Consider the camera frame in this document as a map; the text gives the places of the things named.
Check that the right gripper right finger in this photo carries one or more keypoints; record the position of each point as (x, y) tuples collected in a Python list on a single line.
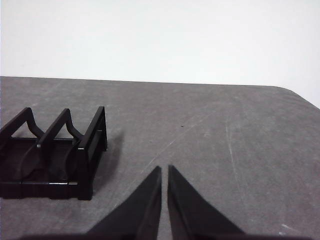
[(192, 212)]

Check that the black plate rack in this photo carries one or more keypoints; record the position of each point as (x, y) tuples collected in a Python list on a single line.
[(50, 170)]

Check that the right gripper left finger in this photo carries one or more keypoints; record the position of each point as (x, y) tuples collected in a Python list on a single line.
[(140, 212)]

